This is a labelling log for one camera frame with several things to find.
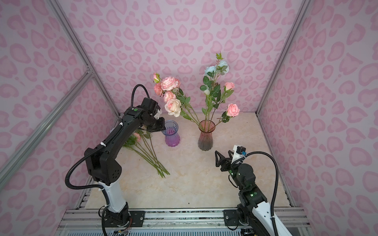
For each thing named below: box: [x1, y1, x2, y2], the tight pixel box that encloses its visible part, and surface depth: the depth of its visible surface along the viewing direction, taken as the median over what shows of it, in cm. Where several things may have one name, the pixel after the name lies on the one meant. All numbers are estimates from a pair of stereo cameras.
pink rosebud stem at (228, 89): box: [209, 81, 236, 124], surface depth 80 cm
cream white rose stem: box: [122, 129, 171, 179], surface depth 98 cm
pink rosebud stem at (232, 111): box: [214, 103, 240, 127], surface depth 64 cm
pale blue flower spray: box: [199, 52, 230, 132], surface depth 82 cm
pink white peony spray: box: [153, 72, 204, 131], surface depth 66 cm
